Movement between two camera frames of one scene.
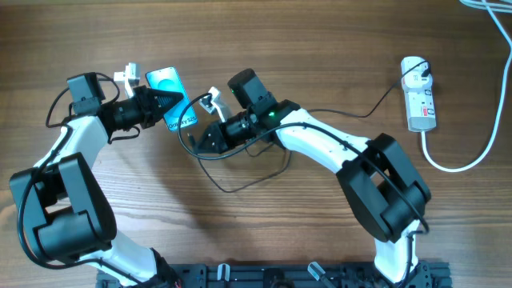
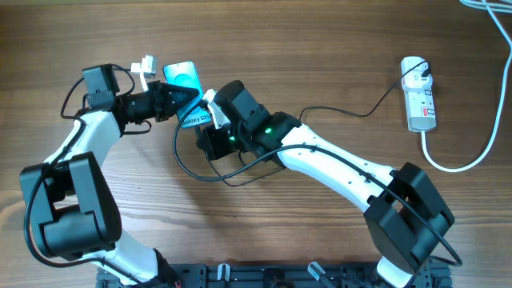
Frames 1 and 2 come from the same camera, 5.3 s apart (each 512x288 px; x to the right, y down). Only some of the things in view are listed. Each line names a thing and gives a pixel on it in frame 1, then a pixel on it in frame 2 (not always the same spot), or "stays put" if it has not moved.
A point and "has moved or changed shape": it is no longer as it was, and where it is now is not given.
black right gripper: x=216 y=130 stays put
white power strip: x=422 y=116 stays put
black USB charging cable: x=272 y=174 -> x=381 y=104
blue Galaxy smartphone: x=168 y=79 has moved or changed shape
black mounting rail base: x=425 y=274 stays put
